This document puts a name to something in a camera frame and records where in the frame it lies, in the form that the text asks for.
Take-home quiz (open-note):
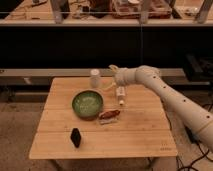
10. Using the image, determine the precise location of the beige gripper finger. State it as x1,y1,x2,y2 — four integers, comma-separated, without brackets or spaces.
109,64,119,72
100,82,116,91

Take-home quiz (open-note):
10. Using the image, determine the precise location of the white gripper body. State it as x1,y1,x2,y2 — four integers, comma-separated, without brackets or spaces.
114,68,136,86

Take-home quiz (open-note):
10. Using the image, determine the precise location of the white ceramic cup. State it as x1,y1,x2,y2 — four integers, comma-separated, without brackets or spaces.
90,69,100,88

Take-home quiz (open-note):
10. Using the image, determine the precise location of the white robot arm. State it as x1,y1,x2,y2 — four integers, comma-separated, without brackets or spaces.
109,64,213,149

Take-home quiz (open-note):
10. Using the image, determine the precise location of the black eraser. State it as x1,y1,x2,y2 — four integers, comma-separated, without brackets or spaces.
70,128,81,148

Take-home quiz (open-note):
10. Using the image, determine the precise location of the white tube with cap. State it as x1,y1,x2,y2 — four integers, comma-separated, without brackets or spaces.
116,86,125,105

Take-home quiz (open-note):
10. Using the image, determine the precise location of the red-brown sausage toy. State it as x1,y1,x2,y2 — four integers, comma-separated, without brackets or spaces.
99,110,120,120

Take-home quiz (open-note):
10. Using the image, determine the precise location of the green bowl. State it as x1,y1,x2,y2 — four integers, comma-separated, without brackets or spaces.
72,90,104,119

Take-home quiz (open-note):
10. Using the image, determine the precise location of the wooden folding table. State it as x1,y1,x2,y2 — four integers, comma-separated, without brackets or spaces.
29,77,177,159

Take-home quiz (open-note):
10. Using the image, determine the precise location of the red tray on shelf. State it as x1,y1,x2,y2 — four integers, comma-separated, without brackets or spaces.
110,0,172,19

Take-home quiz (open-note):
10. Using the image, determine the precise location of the long metal workbench shelf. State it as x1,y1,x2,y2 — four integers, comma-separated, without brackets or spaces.
0,0,213,27

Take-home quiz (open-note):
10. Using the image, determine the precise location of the black floor cable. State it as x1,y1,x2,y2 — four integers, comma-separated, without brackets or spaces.
174,133,213,171

